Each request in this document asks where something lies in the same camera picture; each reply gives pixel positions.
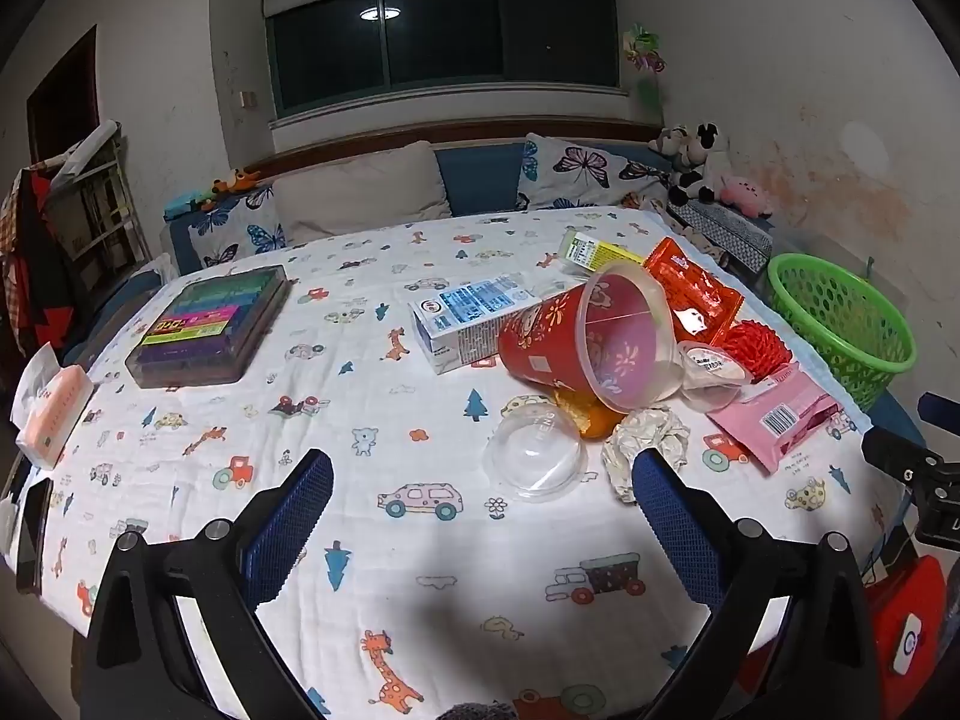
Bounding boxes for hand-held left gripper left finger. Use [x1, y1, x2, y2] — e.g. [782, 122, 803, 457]
[79, 448, 335, 720]

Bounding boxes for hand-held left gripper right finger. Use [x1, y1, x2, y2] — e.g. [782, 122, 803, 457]
[631, 446, 880, 720]

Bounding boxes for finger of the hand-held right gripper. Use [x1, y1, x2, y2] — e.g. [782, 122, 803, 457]
[916, 392, 960, 440]
[861, 427, 942, 482]

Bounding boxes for green plastic basket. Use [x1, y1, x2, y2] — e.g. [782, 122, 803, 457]
[766, 253, 917, 412]

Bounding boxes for white paper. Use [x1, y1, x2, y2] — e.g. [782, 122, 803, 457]
[600, 403, 691, 503]

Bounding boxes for pink snack wrapper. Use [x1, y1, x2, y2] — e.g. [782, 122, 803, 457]
[705, 360, 860, 475]

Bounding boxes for orange fruit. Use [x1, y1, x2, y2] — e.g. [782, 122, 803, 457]
[555, 386, 627, 442]

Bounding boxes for clear dome lid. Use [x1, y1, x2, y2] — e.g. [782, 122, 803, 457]
[484, 399, 587, 502]

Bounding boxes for red mesh net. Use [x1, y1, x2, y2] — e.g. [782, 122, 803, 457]
[721, 319, 792, 383]

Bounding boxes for red plastic cup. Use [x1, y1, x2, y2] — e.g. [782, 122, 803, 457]
[497, 262, 683, 415]

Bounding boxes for orange snack bag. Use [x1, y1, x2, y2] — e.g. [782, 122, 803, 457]
[643, 236, 745, 346]

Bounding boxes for blue white milk carton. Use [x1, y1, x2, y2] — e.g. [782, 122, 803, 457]
[409, 274, 545, 376]

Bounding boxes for yellow green drink carton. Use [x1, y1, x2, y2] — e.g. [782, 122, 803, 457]
[559, 229, 647, 276]

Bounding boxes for person's left hand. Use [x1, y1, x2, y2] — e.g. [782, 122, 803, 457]
[439, 701, 518, 720]

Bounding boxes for red box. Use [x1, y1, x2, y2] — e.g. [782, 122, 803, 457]
[862, 555, 947, 698]

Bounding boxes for white cartoon printed blanket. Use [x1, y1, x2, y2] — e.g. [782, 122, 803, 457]
[0, 204, 912, 720]

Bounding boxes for clear storage bin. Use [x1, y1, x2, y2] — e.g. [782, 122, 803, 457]
[769, 229, 912, 301]

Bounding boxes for plastic case of coloured markers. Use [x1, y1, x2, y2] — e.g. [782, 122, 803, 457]
[124, 265, 292, 389]

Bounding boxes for black smartphone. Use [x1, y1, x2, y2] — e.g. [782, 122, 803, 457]
[15, 476, 55, 595]

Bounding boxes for pink tissue pack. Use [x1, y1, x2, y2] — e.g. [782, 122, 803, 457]
[9, 343, 95, 472]

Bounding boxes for grey patterned cushion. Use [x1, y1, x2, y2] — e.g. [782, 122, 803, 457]
[667, 199, 773, 275]

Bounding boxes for pink plush toy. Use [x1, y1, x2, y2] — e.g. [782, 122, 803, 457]
[718, 174, 777, 218]

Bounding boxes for small butterfly print pillow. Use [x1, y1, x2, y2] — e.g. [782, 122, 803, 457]
[187, 184, 290, 271]

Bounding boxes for teal plush toy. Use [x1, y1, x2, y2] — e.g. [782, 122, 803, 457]
[163, 191, 215, 222]

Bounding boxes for beige pillow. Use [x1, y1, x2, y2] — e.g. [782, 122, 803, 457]
[271, 141, 451, 247]

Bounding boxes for black white cow plush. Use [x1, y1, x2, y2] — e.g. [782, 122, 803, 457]
[667, 122, 732, 207]

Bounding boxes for orange plush toy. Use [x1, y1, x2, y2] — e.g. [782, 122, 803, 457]
[196, 169, 263, 205]

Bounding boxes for red black clothes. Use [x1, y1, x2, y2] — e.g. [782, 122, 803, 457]
[0, 165, 83, 353]

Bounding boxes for large butterfly print pillow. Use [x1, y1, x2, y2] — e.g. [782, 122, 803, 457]
[516, 133, 672, 212]

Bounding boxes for white shelf unit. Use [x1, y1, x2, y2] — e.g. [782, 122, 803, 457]
[45, 120, 151, 293]

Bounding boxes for wooden window ledge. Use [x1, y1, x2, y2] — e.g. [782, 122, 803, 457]
[244, 120, 668, 181]

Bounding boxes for blue upholstered bed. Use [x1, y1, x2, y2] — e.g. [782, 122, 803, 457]
[60, 139, 927, 458]

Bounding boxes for colourful pinwheel toy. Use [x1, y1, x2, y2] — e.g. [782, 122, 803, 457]
[622, 22, 668, 110]

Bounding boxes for dark brown door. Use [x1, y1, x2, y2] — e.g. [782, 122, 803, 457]
[26, 24, 98, 166]

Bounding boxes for dark window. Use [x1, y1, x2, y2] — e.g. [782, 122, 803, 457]
[266, 0, 623, 121]

